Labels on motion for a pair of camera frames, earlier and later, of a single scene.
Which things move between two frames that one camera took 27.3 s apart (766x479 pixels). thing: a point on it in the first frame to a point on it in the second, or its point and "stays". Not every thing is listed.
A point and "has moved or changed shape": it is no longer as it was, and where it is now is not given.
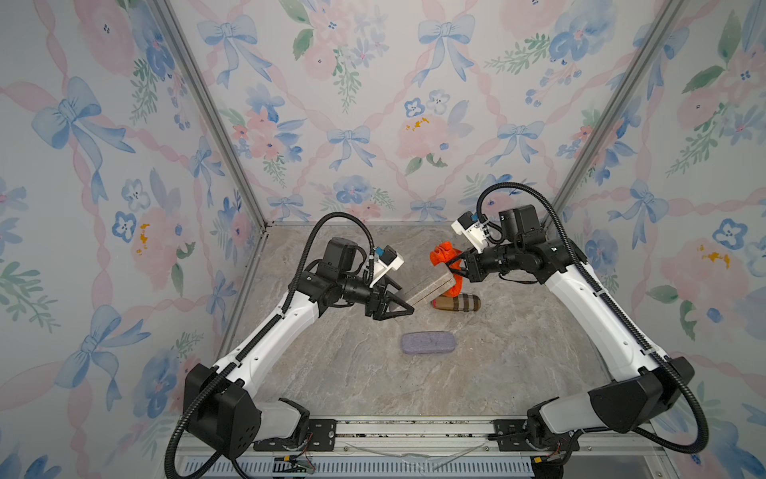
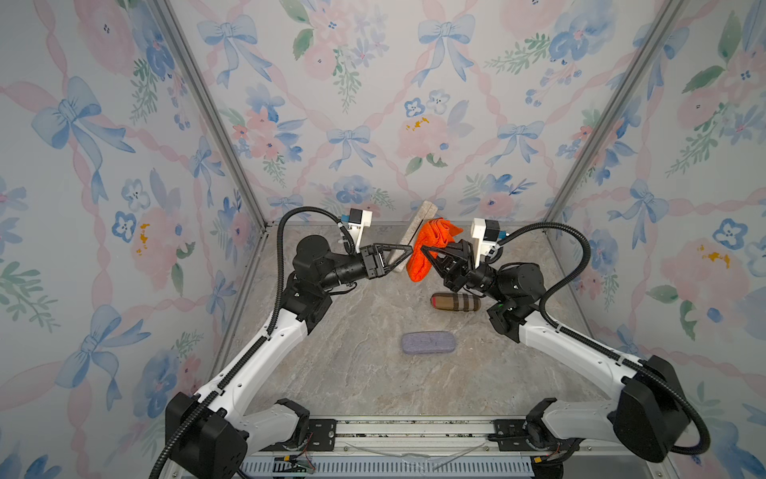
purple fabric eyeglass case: (424, 342) stays
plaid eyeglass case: (465, 302) stays
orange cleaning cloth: (442, 253) has moved or changed shape
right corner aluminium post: (616, 112) stays
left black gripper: (378, 303) to (372, 260)
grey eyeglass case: (420, 280) to (428, 211)
